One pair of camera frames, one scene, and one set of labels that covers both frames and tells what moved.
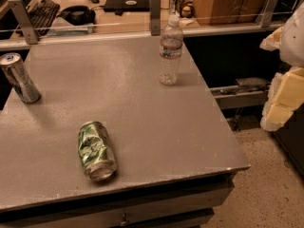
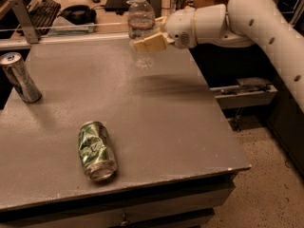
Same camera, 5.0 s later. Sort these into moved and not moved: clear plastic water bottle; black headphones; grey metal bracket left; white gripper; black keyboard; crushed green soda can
Moved: clear plastic water bottle; white gripper
Not moved: black headphones; black keyboard; crushed green soda can; grey metal bracket left
